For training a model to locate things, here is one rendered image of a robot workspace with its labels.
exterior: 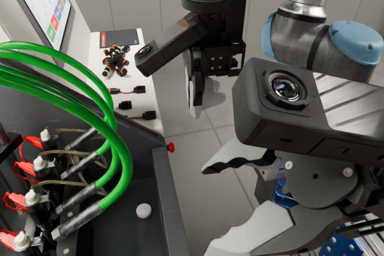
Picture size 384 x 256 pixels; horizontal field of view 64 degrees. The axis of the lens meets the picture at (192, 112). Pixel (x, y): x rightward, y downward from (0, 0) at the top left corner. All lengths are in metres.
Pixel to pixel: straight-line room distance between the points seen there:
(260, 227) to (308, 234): 0.04
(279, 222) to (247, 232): 0.03
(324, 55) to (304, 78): 0.57
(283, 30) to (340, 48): 0.14
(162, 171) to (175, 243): 0.19
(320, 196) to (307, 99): 0.07
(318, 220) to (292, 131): 0.08
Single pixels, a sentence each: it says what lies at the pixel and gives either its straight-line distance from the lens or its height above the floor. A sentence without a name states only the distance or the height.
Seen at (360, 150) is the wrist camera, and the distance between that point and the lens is 0.19.
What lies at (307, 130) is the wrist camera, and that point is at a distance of 0.16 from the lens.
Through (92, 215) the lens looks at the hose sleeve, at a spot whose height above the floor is 1.15.
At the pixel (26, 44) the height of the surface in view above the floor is 1.31.
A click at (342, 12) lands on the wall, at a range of 3.55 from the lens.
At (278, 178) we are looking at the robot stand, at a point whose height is 0.91.
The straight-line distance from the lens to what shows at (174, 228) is 0.69.
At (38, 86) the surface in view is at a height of 1.37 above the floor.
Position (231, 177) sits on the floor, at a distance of 2.02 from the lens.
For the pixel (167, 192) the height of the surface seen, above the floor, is 0.95.
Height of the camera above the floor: 1.54
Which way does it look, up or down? 38 degrees down
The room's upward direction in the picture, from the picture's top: straight up
